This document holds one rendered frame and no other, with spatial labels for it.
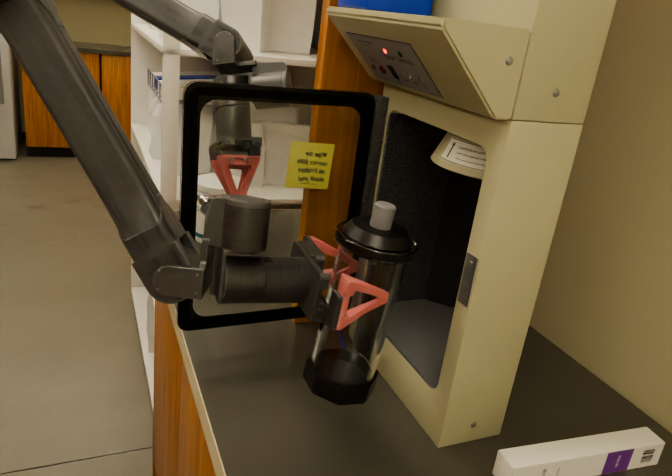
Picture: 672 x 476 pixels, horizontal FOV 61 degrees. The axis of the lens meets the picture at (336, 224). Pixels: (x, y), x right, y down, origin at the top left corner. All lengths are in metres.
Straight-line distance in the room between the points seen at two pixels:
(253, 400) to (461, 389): 0.31
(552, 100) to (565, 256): 0.57
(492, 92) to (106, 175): 0.44
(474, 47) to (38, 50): 0.46
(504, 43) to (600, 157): 0.55
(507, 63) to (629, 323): 0.63
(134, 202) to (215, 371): 0.39
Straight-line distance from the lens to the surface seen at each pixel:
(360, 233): 0.70
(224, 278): 0.67
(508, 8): 0.73
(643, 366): 1.16
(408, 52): 0.74
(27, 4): 0.71
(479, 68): 0.66
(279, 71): 0.96
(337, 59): 0.98
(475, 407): 0.88
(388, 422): 0.91
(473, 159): 0.80
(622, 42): 1.18
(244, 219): 0.65
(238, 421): 0.88
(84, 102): 0.69
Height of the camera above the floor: 1.50
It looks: 20 degrees down
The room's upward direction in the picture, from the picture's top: 7 degrees clockwise
